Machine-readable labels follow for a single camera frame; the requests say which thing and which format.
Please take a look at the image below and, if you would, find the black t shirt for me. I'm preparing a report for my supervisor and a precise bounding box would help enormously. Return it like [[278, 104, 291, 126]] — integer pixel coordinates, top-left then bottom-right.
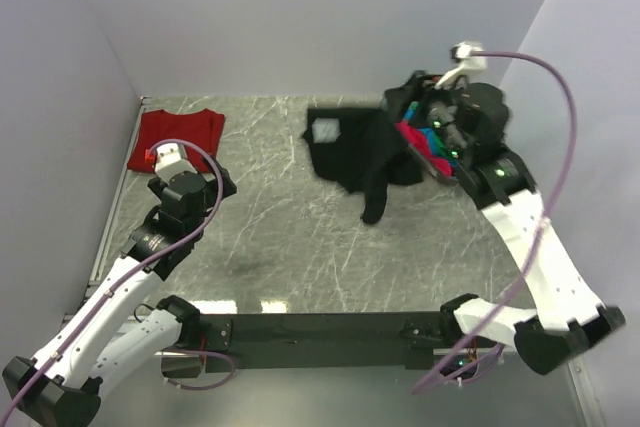
[[302, 70, 428, 225]]

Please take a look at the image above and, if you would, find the clear blue plastic bin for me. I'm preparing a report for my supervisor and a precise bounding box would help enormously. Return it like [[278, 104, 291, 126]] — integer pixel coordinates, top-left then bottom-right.
[[399, 142, 458, 186]]

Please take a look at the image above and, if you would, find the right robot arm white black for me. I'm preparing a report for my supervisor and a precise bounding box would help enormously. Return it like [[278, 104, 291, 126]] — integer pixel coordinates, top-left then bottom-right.
[[415, 83, 626, 375]]

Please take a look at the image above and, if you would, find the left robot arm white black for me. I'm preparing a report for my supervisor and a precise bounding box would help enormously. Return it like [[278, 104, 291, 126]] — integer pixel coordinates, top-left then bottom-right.
[[2, 168, 237, 426]]

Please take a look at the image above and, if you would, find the green t shirt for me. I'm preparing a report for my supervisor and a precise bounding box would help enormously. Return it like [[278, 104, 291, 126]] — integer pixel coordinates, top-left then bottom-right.
[[432, 130, 449, 155]]

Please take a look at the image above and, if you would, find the pink t shirt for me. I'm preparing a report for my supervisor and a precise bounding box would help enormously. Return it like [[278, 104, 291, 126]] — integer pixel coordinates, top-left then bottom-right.
[[395, 121, 455, 177]]

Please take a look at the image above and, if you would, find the blue t shirt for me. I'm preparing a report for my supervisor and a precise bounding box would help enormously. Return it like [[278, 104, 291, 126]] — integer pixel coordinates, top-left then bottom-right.
[[403, 101, 442, 156]]

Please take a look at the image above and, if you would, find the folded red t shirt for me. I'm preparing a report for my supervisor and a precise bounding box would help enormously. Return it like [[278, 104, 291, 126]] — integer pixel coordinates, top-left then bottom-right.
[[127, 109, 226, 174]]

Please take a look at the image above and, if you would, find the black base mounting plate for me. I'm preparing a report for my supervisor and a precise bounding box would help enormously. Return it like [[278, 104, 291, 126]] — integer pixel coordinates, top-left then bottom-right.
[[201, 311, 462, 370]]

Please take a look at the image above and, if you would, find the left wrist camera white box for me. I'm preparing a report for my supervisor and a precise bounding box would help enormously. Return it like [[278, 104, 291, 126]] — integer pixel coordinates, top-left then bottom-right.
[[145, 143, 197, 183]]

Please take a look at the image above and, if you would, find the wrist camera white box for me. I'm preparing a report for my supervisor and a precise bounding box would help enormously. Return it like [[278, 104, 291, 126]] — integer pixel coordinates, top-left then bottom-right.
[[145, 143, 197, 183], [434, 41, 487, 90]]

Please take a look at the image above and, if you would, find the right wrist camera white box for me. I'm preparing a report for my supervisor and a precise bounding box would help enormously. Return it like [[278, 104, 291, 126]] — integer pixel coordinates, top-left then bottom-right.
[[434, 41, 487, 90]]

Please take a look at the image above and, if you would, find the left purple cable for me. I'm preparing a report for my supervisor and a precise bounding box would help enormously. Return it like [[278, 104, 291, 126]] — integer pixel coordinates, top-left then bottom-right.
[[7, 139, 236, 416]]

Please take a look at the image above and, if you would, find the purple cable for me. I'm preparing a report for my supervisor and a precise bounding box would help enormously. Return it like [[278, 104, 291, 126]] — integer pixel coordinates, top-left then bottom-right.
[[410, 49, 579, 396], [7, 139, 236, 416]]

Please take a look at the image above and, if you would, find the aluminium rail left edge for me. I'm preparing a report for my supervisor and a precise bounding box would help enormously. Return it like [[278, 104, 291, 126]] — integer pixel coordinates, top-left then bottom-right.
[[83, 96, 149, 301]]

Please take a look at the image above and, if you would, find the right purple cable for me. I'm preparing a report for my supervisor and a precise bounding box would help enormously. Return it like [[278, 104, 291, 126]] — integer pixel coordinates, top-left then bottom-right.
[[410, 49, 579, 396]]

